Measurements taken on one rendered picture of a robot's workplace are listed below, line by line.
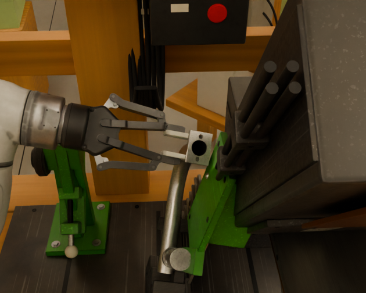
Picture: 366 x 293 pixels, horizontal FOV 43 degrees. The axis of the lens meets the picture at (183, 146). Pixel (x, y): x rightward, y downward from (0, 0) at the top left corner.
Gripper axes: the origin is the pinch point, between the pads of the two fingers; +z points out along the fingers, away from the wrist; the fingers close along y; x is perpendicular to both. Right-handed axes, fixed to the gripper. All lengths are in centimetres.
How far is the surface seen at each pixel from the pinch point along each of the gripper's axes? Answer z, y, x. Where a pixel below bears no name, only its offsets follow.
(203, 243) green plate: 5.2, -15.5, -3.2
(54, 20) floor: -67, 132, 346
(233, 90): 10.1, 13.8, 9.2
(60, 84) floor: -44, 59, 262
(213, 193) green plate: 4.8, -7.3, -6.3
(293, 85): -1.9, 0.4, -46.8
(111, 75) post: -13.6, 14.4, 20.0
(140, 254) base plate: -0.3, -22.3, 26.3
